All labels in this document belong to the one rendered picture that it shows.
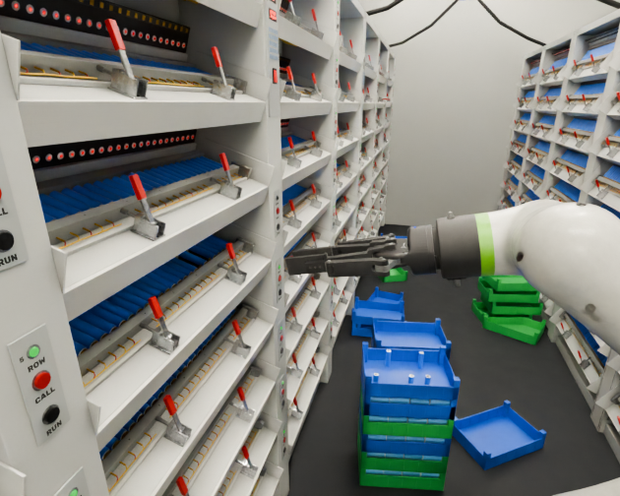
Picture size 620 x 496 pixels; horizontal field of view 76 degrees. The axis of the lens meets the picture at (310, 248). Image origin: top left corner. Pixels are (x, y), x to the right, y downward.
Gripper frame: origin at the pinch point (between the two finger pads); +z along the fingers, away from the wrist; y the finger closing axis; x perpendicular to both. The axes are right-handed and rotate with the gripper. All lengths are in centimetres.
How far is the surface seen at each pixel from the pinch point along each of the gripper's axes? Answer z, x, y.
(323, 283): 31, -46, 97
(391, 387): -1, -64, 50
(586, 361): -79, -108, 127
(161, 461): 26.7, -26.7, -17.9
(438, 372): -15, -71, 67
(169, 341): 21.0, -6.6, -13.5
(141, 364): 23.4, -7.6, -18.1
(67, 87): 17.1, 30.7, -20.1
